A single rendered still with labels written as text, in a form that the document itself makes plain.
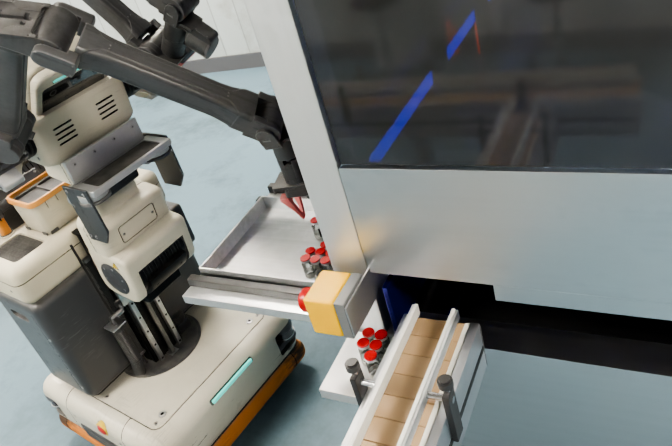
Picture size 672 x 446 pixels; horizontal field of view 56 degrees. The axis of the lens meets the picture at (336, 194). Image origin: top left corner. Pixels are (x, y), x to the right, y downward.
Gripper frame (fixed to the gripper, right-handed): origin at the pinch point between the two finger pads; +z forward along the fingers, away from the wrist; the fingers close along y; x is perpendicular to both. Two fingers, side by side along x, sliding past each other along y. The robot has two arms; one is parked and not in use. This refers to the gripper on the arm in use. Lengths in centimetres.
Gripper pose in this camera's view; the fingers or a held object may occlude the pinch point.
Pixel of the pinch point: (312, 212)
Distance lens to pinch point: 132.8
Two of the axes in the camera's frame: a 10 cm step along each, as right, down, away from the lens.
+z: 2.9, 8.1, 5.1
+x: 1.9, -5.7, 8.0
